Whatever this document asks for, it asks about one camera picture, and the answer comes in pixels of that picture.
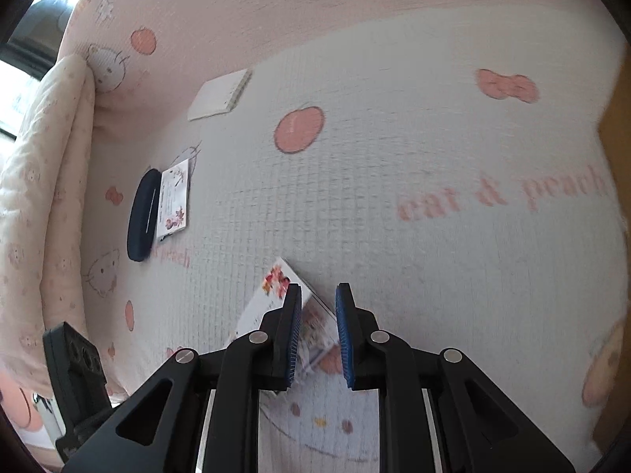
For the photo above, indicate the floral printed white card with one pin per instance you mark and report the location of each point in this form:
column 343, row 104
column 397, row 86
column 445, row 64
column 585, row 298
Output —
column 173, row 197

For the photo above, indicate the floral printed white packet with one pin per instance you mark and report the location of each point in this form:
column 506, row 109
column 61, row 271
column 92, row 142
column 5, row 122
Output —
column 261, row 310

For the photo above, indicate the brown cardboard box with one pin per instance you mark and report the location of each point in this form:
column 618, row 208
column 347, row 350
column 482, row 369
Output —
column 616, row 148

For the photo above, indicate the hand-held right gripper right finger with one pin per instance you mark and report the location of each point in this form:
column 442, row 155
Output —
column 345, row 340

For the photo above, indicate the pink cat print blanket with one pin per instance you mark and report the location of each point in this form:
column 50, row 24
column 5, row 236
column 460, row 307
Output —
column 394, row 157

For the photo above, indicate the dark blue glasses case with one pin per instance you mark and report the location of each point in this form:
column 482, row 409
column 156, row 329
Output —
column 143, row 214

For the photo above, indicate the cream folded quilt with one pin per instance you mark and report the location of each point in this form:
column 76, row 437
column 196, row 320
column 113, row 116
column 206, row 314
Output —
column 44, row 182

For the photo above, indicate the white flat square packet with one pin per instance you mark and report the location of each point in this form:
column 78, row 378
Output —
column 219, row 94

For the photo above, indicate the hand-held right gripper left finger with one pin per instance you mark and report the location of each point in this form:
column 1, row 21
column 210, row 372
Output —
column 291, row 340

